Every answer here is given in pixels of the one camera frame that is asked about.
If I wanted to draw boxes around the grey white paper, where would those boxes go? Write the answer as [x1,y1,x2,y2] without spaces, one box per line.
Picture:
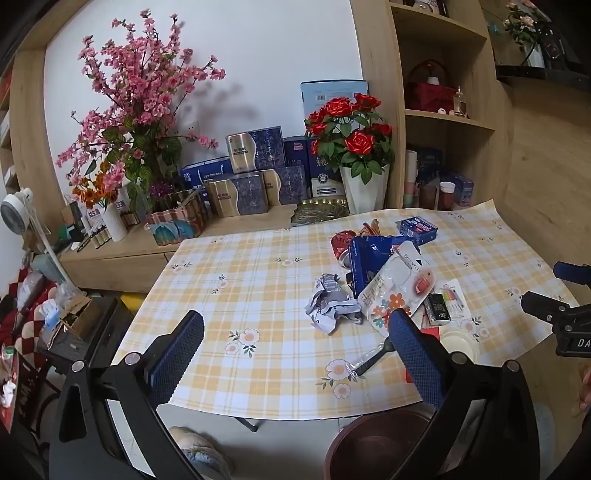
[305,273,364,334]

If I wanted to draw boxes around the red artificial rose bouquet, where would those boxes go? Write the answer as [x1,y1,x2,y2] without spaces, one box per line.
[304,92,396,185]

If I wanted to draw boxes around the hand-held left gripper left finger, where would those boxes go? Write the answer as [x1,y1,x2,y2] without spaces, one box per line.
[48,310,206,480]

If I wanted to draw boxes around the white ribbed vase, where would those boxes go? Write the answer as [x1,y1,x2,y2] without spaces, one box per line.
[102,203,129,243]

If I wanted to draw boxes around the dark blue shelf box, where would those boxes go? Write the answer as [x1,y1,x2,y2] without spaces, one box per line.
[417,147,444,184]

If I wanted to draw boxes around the large dark blue box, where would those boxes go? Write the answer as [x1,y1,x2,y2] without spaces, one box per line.
[346,234,419,298]

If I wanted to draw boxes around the coloured marker pack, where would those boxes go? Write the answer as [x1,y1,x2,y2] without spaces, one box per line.
[436,278,472,322]

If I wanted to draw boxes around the pink rose plant in pot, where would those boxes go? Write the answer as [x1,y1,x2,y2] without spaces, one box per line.
[502,2,551,68]

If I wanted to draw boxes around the red white checked cloth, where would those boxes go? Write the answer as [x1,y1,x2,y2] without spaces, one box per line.
[0,267,57,352]

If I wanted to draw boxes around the plain dark blue box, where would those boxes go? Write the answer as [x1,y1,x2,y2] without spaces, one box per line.
[283,136,311,168]

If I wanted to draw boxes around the flat blue white carton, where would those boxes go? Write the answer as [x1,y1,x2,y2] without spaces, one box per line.
[180,156,234,191]

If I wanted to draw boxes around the open cardboard box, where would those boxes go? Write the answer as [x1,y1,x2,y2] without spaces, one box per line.
[59,295,105,339]

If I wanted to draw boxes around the low wooden sideboard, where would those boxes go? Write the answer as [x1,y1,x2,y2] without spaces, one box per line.
[60,203,297,294]

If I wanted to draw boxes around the pink artificial blossom plant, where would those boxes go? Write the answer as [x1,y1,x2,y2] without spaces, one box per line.
[55,11,227,213]

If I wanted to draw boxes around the patterned teal storage basket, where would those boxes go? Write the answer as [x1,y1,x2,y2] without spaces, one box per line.
[146,189,209,247]

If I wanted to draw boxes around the yellow checked floral tablecloth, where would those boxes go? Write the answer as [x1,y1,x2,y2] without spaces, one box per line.
[113,199,581,422]

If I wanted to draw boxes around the white desk fan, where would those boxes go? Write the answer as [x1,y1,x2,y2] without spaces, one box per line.
[0,187,36,241]

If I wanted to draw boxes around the small black packet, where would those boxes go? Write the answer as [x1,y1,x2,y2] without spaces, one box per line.
[425,293,452,326]

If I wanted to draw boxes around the small blue printed box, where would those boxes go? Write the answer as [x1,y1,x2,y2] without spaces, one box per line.
[396,217,439,246]

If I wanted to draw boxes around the blue fluffy slipper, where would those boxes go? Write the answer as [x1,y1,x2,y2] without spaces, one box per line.
[168,426,232,480]

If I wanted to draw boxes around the person's right hand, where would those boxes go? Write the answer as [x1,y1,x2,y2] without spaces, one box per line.
[579,362,591,416]

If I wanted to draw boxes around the blue white round-logo box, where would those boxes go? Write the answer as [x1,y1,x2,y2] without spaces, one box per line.
[307,154,345,199]

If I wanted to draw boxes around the light blue tall box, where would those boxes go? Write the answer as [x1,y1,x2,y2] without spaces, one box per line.
[300,79,370,121]

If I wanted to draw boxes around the brown plastic bin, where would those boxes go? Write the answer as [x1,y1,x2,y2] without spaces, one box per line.
[324,406,445,480]

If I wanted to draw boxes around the small light blue shelf box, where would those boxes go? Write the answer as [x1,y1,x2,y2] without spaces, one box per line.
[455,175,476,206]

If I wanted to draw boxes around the row of small brown bottles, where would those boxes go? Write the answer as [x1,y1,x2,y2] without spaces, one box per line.
[81,198,140,251]

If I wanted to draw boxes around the red drink can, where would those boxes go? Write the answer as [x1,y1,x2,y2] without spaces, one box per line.
[331,229,358,269]

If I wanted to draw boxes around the wooden shelf unit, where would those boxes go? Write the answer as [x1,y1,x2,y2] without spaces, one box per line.
[350,0,514,214]

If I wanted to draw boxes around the white floral plastic pouch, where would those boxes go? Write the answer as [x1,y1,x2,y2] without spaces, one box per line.
[358,241,435,337]

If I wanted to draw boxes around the black plastic spoon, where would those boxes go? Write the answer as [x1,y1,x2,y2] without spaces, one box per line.
[353,339,396,377]

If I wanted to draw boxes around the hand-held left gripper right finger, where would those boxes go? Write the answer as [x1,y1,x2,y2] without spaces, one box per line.
[387,308,542,480]

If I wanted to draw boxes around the red basket with handle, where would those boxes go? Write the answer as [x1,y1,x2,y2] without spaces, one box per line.
[408,60,459,114]

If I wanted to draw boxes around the orange artificial flowers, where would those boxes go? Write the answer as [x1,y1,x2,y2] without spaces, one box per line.
[71,172,125,209]

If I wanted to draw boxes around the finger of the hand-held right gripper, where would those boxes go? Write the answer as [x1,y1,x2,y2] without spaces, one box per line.
[553,261,591,284]
[520,291,583,324]

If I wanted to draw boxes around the red cup with white lid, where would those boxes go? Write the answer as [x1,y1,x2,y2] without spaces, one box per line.
[438,181,457,211]

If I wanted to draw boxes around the white angular flower vase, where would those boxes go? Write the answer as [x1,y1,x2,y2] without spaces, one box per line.
[339,164,391,216]

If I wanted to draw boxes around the gold and blue gift box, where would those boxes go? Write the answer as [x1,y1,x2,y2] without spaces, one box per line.
[204,173,270,218]
[225,126,285,174]
[259,165,308,206]

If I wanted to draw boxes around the gold leaf tray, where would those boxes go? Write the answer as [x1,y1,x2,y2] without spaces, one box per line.
[290,196,350,227]

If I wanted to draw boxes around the stack of pastel cups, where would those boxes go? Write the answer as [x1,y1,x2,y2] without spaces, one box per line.
[405,150,419,209]

